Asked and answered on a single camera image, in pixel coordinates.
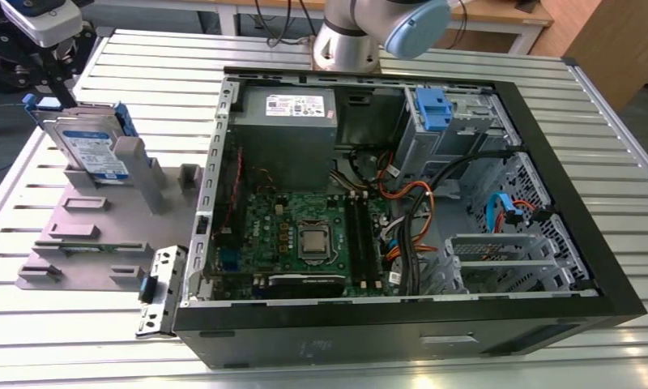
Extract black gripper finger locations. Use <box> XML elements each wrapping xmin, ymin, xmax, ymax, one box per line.
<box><xmin>9</xmin><ymin>56</ymin><xmax>82</xmax><ymax>109</ymax></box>

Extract hard disk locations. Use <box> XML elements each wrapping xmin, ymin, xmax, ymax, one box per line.
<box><xmin>21</xmin><ymin>92</ymin><xmax>134</xmax><ymax>183</ymax></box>

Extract blue data wire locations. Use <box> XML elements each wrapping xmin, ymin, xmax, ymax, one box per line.
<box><xmin>485</xmin><ymin>192</ymin><xmax>523</xmax><ymax>236</ymax></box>

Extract red wire black connector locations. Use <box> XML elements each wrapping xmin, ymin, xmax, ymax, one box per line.
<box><xmin>510</xmin><ymin>200</ymin><xmax>557</xmax><ymax>228</ymax></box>

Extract silver disk bay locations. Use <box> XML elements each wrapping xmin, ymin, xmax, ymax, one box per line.
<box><xmin>418</xmin><ymin>233</ymin><xmax>595</xmax><ymax>295</ymax></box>

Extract grey parts rack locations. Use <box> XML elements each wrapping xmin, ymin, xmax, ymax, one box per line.
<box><xmin>16</xmin><ymin>136</ymin><xmax>204</xmax><ymax>293</ymax></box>

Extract green RAM stick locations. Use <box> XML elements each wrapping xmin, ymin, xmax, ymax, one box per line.
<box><xmin>64</xmin><ymin>244</ymin><xmax>122</xmax><ymax>254</ymax></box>

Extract grey power supply unit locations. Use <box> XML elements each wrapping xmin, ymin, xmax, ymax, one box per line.
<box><xmin>231</xmin><ymin>85</ymin><xmax>339</xmax><ymax>194</ymax></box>

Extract green motherboard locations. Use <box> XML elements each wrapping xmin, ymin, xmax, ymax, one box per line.
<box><xmin>210</xmin><ymin>190</ymin><xmax>412</xmax><ymax>301</ymax></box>

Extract black CPU socket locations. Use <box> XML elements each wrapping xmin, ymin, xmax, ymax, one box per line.
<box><xmin>294</xmin><ymin>218</ymin><xmax>338</xmax><ymax>265</ymax></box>

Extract silver CPU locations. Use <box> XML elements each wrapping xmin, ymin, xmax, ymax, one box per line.
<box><xmin>300</xmin><ymin>230</ymin><xmax>330</xmax><ymax>254</ymax></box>

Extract black graphics card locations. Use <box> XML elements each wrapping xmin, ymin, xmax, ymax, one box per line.
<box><xmin>254</xmin><ymin>273</ymin><xmax>347</xmax><ymax>300</ymax></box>

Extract black RAM slot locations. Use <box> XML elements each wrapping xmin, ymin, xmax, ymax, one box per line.
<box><xmin>344</xmin><ymin>193</ymin><xmax>370</xmax><ymax>288</ymax></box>
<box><xmin>359</xmin><ymin>192</ymin><xmax>384</xmax><ymax>287</ymax></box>

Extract blue plastic latch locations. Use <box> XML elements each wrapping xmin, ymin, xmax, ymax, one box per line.
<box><xmin>415</xmin><ymin>88</ymin><xmax>455</xmax><ymax>131</ymax></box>

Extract silver optical drive cage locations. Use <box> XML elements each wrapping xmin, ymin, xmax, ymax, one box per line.
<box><xmin>394</xmin><ymin>84</ymin><xmax>521</xmax><ymax>179</ymax></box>

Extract black open PC case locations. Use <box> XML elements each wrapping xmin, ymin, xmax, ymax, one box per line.
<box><xmin>172</xmin><ymin>66</ymin><xmax>648</xmax><ymax>370</ymax></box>

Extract brown wooden cabinet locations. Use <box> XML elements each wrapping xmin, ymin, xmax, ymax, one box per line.
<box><xmin>533</xmin><ymin>0</ymin><xmax>648</xmax><ymax>111</ymax></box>

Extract white table frame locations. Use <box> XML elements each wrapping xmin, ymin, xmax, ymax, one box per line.
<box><xmin>59</xmin><ymin>0</ymin><xmax>326</xmax><ymax>37</ymax></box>

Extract thin red wire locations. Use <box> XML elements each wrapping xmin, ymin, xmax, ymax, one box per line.
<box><xmin>220</xmin><ymin>146</ymin><xmax>246</xmax><ymax>236</ymax></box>

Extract thin black hanging cable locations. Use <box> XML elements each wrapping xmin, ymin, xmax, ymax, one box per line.
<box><xmin>252</xmin><ymin>0</ymin><xmax>318</xmax><ymax>49</ymax></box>

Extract silver expansion slot bracket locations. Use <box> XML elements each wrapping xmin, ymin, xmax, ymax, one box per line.
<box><xmin>134</xmin><ymin>245</ymin><xmax>188</xmax><ymax>340</ymax></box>

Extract yellow black wire bundle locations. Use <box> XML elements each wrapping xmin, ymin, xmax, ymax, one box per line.
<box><xmin>327</xmin><ymin>169</ymin><xmax>370</xmax><ymax>192</ymax></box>

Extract orange wire bundle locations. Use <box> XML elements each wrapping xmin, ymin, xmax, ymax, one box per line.
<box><xmin>378</xmin><ymin>152</ymin><xmax>439</xmax><ymax>260</ymax></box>

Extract wooden desk white frame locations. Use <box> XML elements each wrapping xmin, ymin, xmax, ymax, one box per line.
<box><xmin>378</xmin><ymin>0</ymin><xmax>555</xmax><ymax>56</ymax></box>

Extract black cable bundle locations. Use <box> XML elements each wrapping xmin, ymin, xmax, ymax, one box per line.
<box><xmin>396</xmin><ymin>149</ymin><xmax>523</xmax><ymax>297</ymax></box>

